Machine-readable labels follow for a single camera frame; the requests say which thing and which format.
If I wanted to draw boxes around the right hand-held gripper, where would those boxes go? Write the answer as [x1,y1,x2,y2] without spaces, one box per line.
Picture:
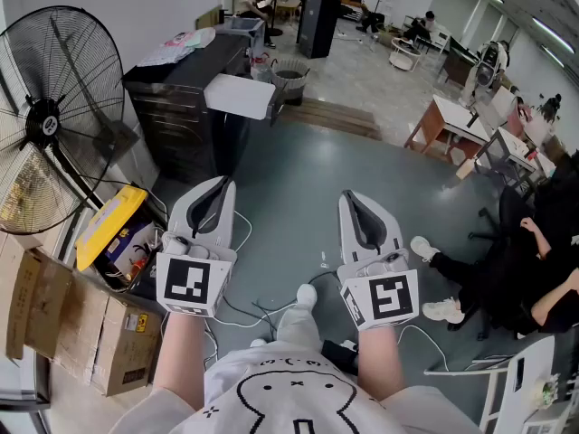
[337,190,420,332]

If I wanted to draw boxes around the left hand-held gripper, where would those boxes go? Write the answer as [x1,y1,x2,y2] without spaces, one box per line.
[156,175,238,318]

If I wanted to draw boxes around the white pull-out tray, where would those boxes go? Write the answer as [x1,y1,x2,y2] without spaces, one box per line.
[204,73,287,127]

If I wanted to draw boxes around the person's right forearm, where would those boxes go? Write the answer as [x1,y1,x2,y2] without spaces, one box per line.
[356,325,407,401]

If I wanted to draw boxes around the person's left forearm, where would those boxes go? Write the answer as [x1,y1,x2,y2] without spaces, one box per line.
[151,312,210,410]

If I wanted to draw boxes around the storage bin with yellow lid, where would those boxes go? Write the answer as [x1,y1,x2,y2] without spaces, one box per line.
[74,184,159,292]

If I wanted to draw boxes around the black washing machine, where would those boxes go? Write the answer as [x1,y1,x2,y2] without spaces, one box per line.
[122,33,253,188]

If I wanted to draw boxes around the light grey trousers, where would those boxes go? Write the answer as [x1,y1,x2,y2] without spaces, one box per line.
[274,304,327,357]

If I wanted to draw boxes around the black waist pouch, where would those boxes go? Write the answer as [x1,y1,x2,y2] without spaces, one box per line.
[319,338,362,378]

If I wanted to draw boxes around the wooden floor platform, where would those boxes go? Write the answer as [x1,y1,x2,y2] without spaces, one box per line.
[281,97,384,143]

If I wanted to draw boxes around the orange desk with white top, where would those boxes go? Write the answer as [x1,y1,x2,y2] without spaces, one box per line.
[403,94,493,167]

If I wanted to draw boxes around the black office chair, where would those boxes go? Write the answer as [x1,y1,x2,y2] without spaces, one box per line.
[467,184,536,244]

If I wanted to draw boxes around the large cardboard box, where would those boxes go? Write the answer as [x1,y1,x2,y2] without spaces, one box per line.
[52,272,165,398]

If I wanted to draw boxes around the grey waste basket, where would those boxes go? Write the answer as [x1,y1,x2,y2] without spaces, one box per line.
[270,58,312,107]

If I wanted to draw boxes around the white printed shirt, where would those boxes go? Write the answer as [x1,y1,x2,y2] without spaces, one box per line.
[106,344,481,434]

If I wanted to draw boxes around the large black floor fan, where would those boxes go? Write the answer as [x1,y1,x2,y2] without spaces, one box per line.
[0,5,153,237]

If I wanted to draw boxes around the white round side table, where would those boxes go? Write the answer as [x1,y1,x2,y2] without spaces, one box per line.
[388,37,422,71]

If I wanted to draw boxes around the clear plastic storage bin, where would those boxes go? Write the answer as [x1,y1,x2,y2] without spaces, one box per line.
[215,15,267,59]

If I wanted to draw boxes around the white metal table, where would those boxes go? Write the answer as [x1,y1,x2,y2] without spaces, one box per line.
[423,334,579,434]

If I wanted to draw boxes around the small potted plant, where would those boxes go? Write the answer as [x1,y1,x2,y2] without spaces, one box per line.
[530,374,563,410]

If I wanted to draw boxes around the white cable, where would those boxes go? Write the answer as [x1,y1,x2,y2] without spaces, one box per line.
[202,209,254,371]
[396,323,452,373]

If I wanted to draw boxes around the black cable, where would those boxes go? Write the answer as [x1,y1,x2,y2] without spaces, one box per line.
[220,270,339,339]

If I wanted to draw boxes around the white table with black frame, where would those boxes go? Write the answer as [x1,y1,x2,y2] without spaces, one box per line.
[473,126,556,199]

